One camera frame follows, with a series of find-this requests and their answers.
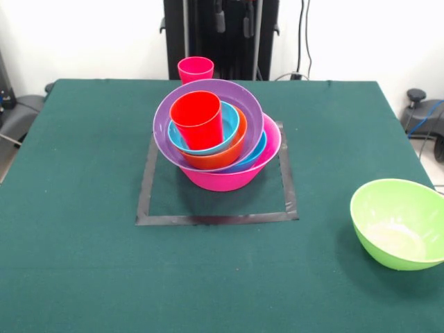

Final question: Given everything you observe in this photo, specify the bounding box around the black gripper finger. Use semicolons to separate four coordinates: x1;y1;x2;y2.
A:
214;0;227;34
242;0;254;39

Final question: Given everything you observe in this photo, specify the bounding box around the pink cup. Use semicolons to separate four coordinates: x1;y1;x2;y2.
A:
177;56;215;85

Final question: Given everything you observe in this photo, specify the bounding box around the red cup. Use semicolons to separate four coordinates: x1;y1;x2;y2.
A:
169;90;224;151

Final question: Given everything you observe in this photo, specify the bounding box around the small cyan bowl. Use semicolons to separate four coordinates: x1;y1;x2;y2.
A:
167;101;241;156

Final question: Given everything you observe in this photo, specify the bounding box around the purple bowl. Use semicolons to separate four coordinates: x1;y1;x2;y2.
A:
153;78;264;173

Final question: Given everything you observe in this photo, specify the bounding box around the large blue bowl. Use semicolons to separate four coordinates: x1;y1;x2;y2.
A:
221;128;268;173

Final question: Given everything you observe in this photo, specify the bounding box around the orange ribbed bowl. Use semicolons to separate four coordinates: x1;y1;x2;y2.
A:
178;106;248;171

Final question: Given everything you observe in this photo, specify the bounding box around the large pink bowl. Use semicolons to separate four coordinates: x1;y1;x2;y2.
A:
178;112;282;193

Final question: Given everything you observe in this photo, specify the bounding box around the black floor device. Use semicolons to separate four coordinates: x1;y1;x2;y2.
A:
400;88;444;139
0;83;48;139

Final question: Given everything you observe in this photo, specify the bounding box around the large green bowl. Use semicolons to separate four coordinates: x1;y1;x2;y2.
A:
350;178;444;272

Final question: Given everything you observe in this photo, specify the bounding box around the dark green table cloth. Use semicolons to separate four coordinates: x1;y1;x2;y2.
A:
0;78;444;333

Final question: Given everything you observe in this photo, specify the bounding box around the black wall cable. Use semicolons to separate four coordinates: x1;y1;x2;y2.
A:
273;0;313;83

